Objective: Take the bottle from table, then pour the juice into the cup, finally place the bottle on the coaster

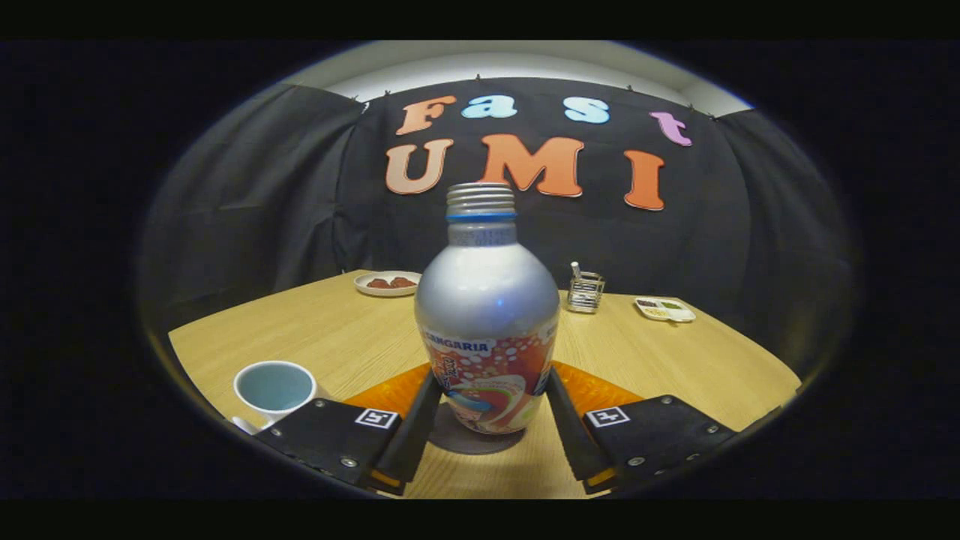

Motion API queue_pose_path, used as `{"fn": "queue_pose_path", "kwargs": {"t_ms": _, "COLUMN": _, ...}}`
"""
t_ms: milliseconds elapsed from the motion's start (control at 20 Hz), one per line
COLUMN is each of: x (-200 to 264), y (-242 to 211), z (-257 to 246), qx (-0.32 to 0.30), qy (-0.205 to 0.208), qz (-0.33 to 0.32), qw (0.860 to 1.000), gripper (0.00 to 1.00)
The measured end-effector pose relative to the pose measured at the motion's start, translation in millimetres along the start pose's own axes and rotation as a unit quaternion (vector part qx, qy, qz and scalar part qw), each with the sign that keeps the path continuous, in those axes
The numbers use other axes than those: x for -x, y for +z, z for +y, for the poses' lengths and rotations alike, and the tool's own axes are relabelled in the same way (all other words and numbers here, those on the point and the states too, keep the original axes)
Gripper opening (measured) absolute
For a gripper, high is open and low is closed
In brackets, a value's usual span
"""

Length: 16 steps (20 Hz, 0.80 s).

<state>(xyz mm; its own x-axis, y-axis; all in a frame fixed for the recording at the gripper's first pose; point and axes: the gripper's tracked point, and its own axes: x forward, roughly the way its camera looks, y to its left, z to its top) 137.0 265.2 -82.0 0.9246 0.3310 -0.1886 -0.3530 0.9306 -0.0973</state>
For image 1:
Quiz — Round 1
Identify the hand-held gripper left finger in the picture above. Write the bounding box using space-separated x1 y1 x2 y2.
255 364 443 496

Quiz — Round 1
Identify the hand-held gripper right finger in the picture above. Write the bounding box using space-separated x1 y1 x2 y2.
546 364 740 494

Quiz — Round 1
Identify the dark round coaster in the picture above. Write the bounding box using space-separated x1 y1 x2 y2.
429 401 526 455

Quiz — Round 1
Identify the silver juice bottle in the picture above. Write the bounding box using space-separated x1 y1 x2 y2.
414 182 561 436

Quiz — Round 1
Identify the white cup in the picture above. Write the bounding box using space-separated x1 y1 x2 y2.
231 361 331 436

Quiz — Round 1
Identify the wooden table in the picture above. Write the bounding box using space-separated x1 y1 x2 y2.
169 268 803 500

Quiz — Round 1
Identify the white round plate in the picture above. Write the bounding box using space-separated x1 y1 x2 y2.
353 271 422 298

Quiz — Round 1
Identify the white compartment tray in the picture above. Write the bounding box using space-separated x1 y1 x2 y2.
634 296 697 324

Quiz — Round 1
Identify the black backdrop cloth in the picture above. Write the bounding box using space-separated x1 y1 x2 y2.
139 75 856 376

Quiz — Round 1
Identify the wire mesh holder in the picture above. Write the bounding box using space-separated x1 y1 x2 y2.
566 271 606 314

